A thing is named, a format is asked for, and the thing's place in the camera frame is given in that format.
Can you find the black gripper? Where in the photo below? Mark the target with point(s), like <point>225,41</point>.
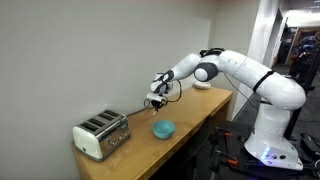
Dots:
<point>160,103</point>

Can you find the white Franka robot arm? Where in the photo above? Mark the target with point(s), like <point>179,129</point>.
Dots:
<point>276,86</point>

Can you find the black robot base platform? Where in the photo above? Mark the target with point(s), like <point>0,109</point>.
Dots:
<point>233,146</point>

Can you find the blue bowl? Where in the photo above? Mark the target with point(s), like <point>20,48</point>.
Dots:
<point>163,129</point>

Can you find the white round puck device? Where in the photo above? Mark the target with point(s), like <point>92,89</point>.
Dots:
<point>202,85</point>

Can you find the cream and chrome toaster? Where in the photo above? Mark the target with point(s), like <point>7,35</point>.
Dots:
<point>101,134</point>

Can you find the black stand pole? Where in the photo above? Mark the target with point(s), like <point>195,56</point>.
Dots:
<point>292,120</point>

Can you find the black power brick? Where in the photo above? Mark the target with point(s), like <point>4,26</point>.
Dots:
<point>310,145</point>

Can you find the person in dark clothes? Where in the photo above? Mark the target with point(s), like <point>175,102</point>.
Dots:
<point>308,50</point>

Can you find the brown wooden door frame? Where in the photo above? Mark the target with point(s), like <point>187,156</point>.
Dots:
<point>295,40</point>

